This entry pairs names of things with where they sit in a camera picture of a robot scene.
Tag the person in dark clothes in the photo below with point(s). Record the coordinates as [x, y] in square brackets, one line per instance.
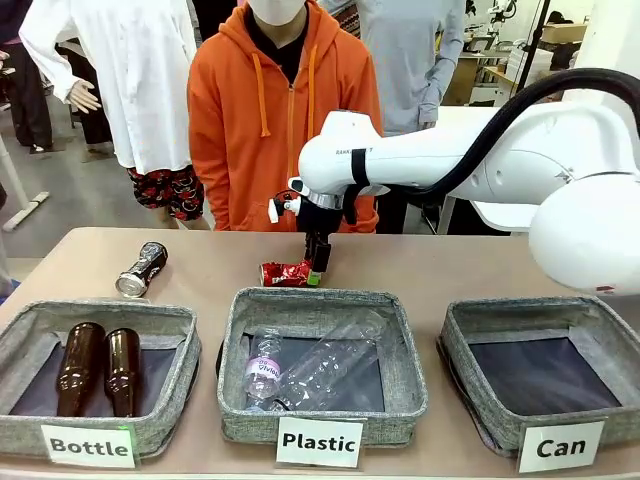
[25, 75]

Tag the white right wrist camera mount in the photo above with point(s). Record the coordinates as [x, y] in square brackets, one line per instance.
[282, 210]

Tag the black stand pole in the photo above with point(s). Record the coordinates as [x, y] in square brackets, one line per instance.
[529, 55]

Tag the grey basket labelled Bottle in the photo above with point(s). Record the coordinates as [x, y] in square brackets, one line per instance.
[175, 380]

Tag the cardboard box on shelf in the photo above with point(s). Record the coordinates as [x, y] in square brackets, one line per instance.
[565, 32]

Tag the mannequin in white shirt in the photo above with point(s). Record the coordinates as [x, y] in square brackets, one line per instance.
[145, 75]

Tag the white desk leg frame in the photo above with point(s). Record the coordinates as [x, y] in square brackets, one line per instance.
[20, 195]

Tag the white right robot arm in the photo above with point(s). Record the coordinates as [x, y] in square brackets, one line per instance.
[425, 155]

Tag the black and silver can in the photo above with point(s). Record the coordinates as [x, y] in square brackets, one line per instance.
[142, 270]

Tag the mannequin hand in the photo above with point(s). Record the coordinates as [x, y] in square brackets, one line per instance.
[84, 97]

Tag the red floral shorts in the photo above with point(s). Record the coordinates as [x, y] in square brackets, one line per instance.
[170, 192]

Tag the large clear plastic bottle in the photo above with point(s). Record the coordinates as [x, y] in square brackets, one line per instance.
[325, 365]

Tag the white Plastic label card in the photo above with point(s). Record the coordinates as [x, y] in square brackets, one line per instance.
[319, 442]

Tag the wooden background desk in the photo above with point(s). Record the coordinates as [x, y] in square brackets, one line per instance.
[475, 75]

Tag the person in orange hoodie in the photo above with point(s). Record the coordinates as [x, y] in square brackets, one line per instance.
[240, 150]

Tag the grey basket labelled Can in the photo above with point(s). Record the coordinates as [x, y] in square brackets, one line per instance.
[470, 380]

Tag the small pink-label plastic bottle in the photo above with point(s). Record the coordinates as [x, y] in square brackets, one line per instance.
[262, 370]

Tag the figure in grey hoodie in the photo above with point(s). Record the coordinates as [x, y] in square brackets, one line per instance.
[410, 60]

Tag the white Can label card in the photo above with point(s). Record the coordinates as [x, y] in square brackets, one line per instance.
[561, 446]

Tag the brown glass bottle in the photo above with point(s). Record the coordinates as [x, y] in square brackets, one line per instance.
[77, 365]
[122, 365]

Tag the white face mask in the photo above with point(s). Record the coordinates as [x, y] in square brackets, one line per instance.
[275, 10]

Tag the crushed red can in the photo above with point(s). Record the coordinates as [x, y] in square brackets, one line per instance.
[285, 274]

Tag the white Bottle label card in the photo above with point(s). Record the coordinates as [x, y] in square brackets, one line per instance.
[90, 445]

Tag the grey basket labelled Plastic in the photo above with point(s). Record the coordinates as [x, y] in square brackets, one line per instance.
[320, 300]

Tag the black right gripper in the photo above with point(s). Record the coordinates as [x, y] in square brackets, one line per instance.
[320, 220]

